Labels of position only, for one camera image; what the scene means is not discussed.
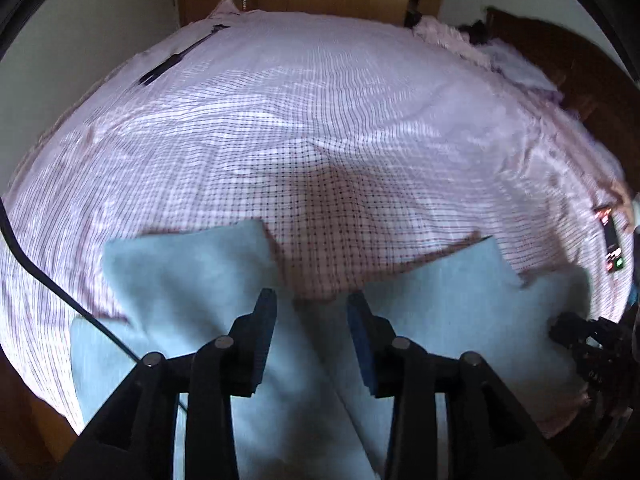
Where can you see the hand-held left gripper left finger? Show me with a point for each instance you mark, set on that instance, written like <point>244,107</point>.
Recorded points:
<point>267,330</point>

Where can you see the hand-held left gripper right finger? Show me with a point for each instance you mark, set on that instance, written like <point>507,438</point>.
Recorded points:
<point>357,332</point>

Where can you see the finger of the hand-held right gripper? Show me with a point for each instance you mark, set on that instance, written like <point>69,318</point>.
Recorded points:
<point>567,330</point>

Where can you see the light blue pants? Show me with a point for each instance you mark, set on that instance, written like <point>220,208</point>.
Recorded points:
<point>200,280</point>

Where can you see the small remote with lights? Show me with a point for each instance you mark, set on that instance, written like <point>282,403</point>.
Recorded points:
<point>611,235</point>

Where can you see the pink checked bed sheet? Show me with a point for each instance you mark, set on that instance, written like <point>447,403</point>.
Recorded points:
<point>300,110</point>

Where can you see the dark wooden headboard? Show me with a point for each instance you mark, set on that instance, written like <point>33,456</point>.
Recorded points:
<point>585,70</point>

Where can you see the black selfie stick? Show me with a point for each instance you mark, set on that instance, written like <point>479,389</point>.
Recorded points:
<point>160,71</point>

